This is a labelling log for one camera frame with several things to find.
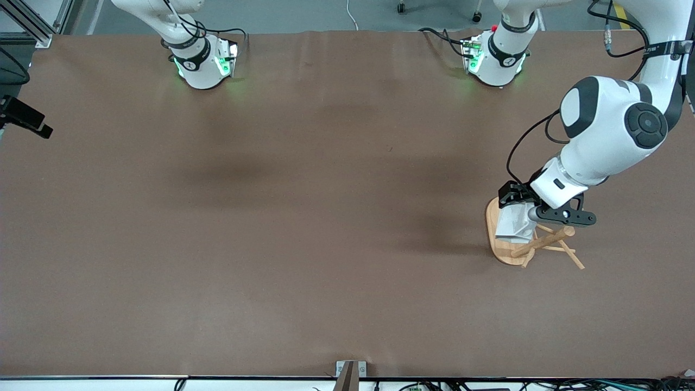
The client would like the grey metal table bracket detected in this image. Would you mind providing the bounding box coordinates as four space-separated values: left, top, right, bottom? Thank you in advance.
335 360 368 391

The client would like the black cable with connector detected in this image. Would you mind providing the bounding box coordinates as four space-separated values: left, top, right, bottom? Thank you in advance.
588 0 652 82

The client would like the bundle of cables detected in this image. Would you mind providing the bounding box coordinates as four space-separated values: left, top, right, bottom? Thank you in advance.
374 377 695 391

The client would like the black right base cable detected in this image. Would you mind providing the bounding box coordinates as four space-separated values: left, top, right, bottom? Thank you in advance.
162 0 249 44

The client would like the wooden cup rack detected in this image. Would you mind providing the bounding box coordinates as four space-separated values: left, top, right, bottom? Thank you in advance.
485 197 586 271

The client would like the black left base cable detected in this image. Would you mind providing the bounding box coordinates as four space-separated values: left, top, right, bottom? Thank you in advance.
418 27 474 58

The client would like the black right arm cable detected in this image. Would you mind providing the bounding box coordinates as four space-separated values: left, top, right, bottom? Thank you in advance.
0 46 31 85

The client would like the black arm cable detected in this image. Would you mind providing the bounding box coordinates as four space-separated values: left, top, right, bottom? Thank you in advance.
506 108 572 186
0 46 31 85

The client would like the white angular plastic cup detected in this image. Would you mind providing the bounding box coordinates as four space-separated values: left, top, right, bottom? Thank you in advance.
495 202 539 245

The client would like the black base cable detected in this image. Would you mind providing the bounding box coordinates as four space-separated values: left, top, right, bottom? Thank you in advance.
418 27 474 58
162 0 249 44

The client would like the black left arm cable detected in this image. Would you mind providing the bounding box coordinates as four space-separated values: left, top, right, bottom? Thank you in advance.
506 108 572 186

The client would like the aluminium frame profile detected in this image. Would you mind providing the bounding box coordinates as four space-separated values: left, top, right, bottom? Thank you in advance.
0 0 75 49

